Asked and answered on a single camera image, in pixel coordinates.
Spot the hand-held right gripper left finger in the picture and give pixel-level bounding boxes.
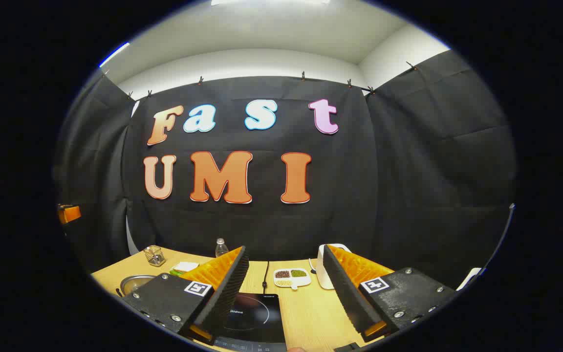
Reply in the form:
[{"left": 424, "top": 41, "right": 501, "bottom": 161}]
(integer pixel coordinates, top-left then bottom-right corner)
[{"left": 120, "top": 246, "right": 250, "bottom": 345}]

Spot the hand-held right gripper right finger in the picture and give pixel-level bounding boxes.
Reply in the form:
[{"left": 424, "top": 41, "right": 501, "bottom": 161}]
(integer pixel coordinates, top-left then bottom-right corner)
[{"left": 322, "top": 244, "right": 458, "bottom": 343}]

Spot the black induction cooktop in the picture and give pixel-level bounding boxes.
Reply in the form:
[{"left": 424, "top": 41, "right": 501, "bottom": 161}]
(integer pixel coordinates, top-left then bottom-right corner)
[{"left": 212, "top": 292, "right": 288, "bottom": 352}]

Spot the steel pot with black handles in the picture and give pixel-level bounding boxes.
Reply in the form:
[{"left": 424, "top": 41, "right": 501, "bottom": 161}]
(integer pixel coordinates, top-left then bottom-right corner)
[{"left": 117, "top": 275, "right": 157, "bottom": 297}]

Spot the white toaster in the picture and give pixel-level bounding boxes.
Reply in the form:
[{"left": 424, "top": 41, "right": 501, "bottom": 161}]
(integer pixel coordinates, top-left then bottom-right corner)
[{"left": 316, "top": 243, "right": 352, "bottom": 290}]

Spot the sandwich with lettuce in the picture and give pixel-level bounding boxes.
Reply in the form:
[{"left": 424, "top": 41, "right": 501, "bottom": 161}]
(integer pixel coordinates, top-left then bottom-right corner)
[{"left": 170, "top": 262, "right": 199, "bottom": 276}]

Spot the white divided dish of beans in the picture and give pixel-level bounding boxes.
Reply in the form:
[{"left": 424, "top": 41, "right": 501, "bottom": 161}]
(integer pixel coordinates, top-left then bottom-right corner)
[{"left": 273, "top": 268, "right": 311, "bottom": 290}]

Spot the white flat object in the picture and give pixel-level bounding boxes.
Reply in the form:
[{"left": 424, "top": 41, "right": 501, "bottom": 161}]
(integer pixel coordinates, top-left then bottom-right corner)
[{"left": 457, "top": 267, "right": 483, "bottom": 290}]

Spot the black backdrop cloth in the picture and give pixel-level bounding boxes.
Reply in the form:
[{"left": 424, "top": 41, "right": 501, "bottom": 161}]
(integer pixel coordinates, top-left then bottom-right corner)
[{"left": 53, "top": 49, "right": 517, "bottom": 289}]

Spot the row of small cloth clips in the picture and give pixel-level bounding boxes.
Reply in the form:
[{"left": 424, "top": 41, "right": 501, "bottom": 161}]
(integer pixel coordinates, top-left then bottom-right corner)
[{"left": 128, "top": 61, "right": 416, "bottom": 98}]

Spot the metal wire utensil holder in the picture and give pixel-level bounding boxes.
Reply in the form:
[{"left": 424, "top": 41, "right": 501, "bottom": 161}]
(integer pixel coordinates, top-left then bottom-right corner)
[{"left": 144, "top": 245, "right": 166, "bottom": 267}]

